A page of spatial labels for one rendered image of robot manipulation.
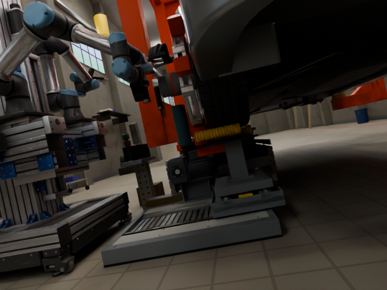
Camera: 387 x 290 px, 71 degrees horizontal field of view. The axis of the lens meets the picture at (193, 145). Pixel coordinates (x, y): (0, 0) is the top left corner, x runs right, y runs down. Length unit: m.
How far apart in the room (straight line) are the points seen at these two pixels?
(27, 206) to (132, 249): 0.80
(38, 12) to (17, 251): 1.10
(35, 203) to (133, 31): 1.38
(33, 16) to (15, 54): 0.20
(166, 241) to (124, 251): 0.20
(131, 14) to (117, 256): 1.72
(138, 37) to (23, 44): 0.97
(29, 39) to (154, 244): 1.09
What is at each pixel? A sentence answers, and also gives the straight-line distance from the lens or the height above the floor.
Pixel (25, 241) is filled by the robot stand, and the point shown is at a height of 0.19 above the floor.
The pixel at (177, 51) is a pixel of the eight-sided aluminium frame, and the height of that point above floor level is 0.94.
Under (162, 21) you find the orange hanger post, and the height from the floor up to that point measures 2.34.
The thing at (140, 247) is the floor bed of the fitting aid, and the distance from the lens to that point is 1.35.
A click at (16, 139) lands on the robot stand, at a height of 0.69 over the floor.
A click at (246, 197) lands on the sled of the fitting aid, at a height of 0.16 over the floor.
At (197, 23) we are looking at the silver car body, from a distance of 0.77.
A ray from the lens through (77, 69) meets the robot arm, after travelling 2.31.
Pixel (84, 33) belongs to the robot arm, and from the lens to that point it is 1.49.
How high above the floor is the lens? 0.48
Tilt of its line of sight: level
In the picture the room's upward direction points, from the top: 12 degrees counter-clockwise
